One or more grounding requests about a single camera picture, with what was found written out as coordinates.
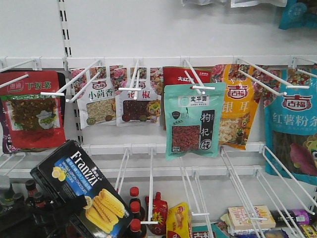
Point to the orange white fungus pouch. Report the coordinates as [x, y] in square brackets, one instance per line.
[240, 103]

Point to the teal pouch upper right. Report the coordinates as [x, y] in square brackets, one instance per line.
[299, 13]

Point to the blue sweet potato noodle pouch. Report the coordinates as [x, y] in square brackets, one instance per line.
[291, 128]

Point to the teal goji berry pouch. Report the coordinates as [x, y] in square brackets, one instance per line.
[192, 120]

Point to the white peppercorn pouch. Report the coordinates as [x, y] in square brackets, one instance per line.
[138, 95]

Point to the red spout sauce pouch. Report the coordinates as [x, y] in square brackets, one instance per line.
[160, 209]

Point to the red pickled vegetable pouch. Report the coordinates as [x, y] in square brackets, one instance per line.
[32, 111]

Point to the white fennel seed pouch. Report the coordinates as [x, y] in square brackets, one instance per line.
[96, 103]

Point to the red pouch behind teal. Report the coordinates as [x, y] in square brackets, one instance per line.
[176, 75]

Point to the beige striped snack box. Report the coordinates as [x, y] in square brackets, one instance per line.
[243, 221]

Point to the yellow snack pouch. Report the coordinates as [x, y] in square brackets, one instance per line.
[178, 223]

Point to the black Franzzi cookie box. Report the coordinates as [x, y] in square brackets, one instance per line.
[73, 180]

